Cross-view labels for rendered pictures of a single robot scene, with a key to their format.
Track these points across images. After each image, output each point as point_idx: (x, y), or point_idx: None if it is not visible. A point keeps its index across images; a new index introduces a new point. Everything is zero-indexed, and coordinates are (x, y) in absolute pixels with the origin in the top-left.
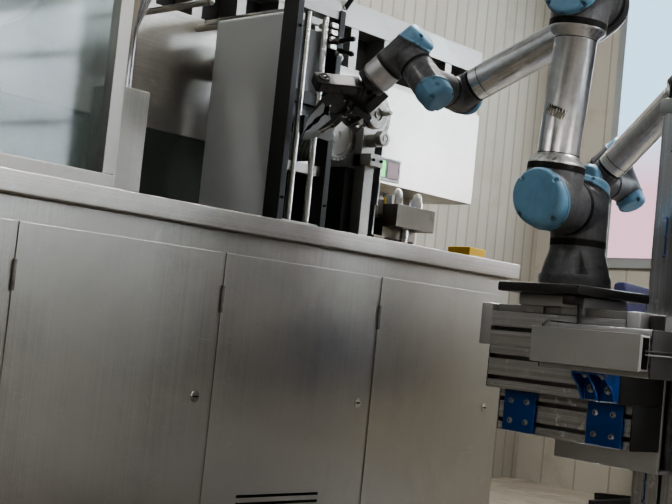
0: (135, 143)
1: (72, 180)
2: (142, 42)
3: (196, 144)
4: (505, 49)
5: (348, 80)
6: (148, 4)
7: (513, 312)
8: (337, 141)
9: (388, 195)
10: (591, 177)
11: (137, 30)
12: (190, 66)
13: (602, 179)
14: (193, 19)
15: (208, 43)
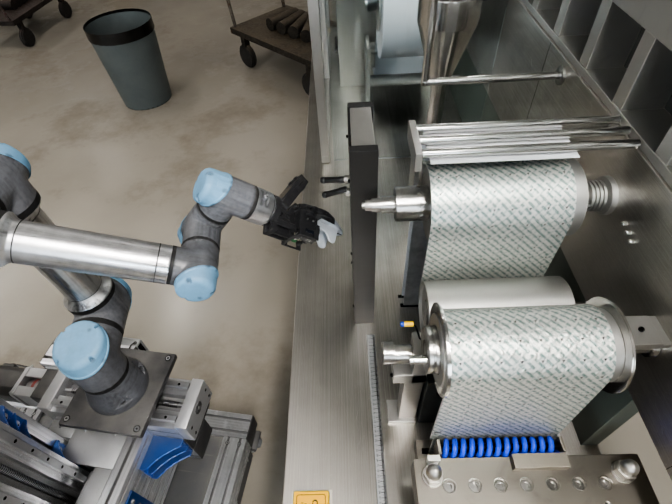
0: (413, 171)
1: (306, 142)
2: (557, 111)
3: (559, 250)
4: (114, 235)
5: (281, 195)
6: (430, 68)
7: (173, 378)
8: (423, 317)
9: (435, 455)
10: (64, 332)
11: (432, 89)
12: (582, 165)
13: (55, 340)
14: (609, 107)
15: (608, 150)
